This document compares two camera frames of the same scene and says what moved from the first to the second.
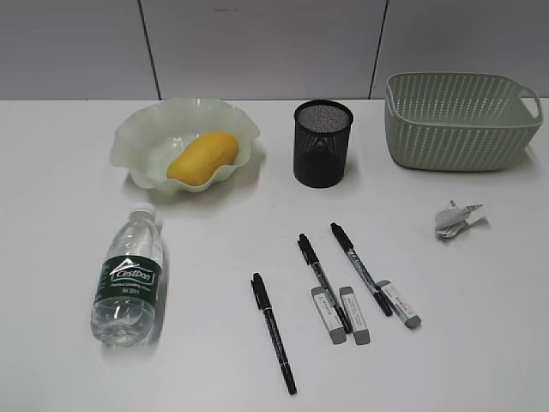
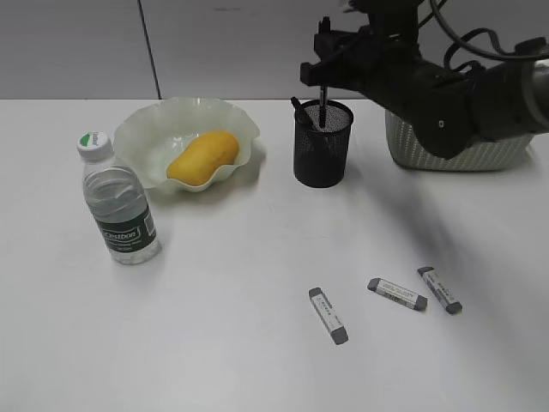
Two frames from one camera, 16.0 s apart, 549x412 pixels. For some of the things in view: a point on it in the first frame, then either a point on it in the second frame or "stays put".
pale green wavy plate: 152,136 stays put
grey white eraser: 358,324 to 398,293
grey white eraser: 327,311 stays put
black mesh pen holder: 322,136 stays put
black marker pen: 264,303 to 305,118
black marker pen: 312,260 to 322,106
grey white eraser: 411,321 to 439,290
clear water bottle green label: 126,299 to 119,197
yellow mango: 203,157 stays put
